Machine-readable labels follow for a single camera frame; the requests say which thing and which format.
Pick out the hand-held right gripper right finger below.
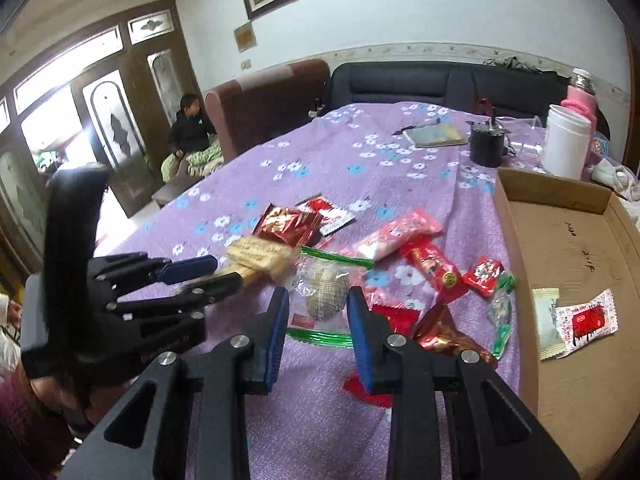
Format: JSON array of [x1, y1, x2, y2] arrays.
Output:
[[347, 286, 581, 480]]

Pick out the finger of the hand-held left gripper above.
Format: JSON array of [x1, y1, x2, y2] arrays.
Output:
[[102, 272, 244, 320], [87, 252, 219, 292]]

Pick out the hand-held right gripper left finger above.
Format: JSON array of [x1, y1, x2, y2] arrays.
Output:
[[60, 286, 292, 480]]

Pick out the yellow snack packet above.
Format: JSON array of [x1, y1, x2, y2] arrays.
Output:
[[222, 237, 297, 286]]

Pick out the clear green-edged cookie bag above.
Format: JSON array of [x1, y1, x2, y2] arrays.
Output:
[[286, 246, 376, 348]]

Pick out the white and red snack packet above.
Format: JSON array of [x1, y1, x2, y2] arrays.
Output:
[[555, 288, 617, 353], [297, 197, 357, 237]]

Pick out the cardboard box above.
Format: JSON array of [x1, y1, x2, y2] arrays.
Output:
[[492, 167, 640, 480]]

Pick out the plain red snack packet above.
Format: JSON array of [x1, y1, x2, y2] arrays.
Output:
[[367, 302, 422, 338], [344, 372, 396, 409]]

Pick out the brown low table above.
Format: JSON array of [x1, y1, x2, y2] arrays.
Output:
[[152, 175, 206, 209]]

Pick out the shiny red gold snack packet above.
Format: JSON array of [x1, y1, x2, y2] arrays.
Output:
[[412, 302, 501, 368]]

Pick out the dark red gold snack packet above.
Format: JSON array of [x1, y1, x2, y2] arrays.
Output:
[[252, 204, 321, 248]]

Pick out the long red snack packet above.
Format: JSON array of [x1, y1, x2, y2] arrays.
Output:
[[400, 240, 463, 306]]

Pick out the green blanket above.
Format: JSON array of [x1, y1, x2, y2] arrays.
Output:
[[160, 137, 223, 181]]

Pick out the pink snack packet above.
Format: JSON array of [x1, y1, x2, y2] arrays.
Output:
[[352, 210, 443, 262]]

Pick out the small red snack packet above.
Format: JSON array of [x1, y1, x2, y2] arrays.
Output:
[[462, 256, 506, 300]]

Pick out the green clear snack packet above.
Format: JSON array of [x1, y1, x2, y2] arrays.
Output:
[[487, 271, 517, 360]]

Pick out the wooden glass door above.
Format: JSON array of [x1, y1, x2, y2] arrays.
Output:
[[0, 0, 203, 261]]

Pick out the brown armchair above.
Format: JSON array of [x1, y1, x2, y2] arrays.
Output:
[[204, 59, 331, 163]]

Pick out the purple floral tablecloth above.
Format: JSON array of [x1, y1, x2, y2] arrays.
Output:
[[92, 101, 601, 480]]

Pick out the pale green snack packet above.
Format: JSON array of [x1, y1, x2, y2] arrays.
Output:
[[531, 287, 568, 361]]

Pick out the black pen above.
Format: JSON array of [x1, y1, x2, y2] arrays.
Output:
[[392, 119, 441, 136]]

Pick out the notebook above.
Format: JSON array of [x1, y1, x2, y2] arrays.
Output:
[[402, 122, 470, 149]]

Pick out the black pot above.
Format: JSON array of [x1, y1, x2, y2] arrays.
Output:
[[469, 117, 511, 167]]

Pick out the black sofa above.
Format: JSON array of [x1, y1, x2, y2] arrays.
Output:
[[320, 60, 611, 136]]

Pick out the white plastic jar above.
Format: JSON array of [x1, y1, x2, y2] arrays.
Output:
[[541, 104, 593, 181]]

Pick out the white cloth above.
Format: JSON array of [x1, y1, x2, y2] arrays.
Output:
[[590, 157, 636, 201]]

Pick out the pink thermos bottle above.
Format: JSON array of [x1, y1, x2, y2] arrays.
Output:
[[560, 67, 598, 126]]

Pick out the yellow wall plaque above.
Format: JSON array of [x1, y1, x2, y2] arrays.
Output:
[[233, 21, 257, 53]]

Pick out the dark cables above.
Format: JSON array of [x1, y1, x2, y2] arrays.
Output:
[[482, 55, 568, 76]]

